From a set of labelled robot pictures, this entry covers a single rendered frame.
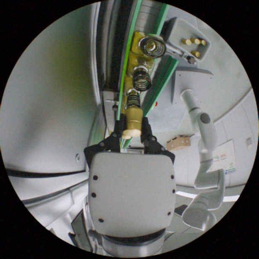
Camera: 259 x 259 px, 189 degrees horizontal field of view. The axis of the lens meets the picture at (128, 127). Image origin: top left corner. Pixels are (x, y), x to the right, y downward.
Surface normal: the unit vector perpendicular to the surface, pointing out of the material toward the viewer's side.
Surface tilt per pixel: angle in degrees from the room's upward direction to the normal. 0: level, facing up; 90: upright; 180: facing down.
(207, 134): 87
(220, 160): 90
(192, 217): 89
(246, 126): 90
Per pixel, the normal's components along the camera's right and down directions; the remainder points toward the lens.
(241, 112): -0.99, -0.12
